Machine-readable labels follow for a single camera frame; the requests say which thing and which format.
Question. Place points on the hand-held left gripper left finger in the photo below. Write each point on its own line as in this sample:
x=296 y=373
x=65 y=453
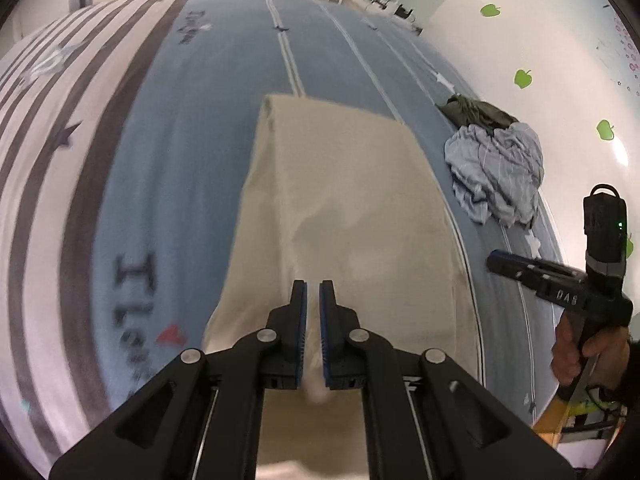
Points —
x=300 y=330

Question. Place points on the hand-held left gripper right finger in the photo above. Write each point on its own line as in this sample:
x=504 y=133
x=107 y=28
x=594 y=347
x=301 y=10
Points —
x=326 y=330

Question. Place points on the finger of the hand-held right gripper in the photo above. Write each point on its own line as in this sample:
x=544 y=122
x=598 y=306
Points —
x=507 y=263

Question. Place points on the khaki pants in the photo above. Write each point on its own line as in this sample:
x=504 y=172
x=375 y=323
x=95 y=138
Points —
x=350 y=200

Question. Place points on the person's right hand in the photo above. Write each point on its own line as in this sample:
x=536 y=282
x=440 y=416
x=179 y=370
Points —
x=607 y=355

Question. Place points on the grey striped shirt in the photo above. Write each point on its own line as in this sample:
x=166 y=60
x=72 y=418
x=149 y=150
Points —
x=495 y=170

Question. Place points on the green apple sticker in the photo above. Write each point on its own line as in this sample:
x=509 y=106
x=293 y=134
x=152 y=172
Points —
x=491 y=10
x=605 y=130
x=523 y=78

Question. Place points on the olive green garment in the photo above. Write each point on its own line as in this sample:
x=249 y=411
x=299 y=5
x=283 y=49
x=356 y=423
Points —
x=472 y=110

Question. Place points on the wooden shelf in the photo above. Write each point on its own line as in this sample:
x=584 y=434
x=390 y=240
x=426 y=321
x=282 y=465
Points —
x=550 y=420

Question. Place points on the white headboard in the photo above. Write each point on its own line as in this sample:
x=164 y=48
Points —
x=550 y=35

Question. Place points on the bed with striped star sheet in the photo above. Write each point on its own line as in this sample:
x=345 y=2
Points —
x=175 y=160

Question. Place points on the black charger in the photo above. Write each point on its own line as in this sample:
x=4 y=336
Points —
x=402 y=11

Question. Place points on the pink flower wall decals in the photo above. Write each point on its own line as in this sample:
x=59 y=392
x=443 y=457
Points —
x=634 y=66

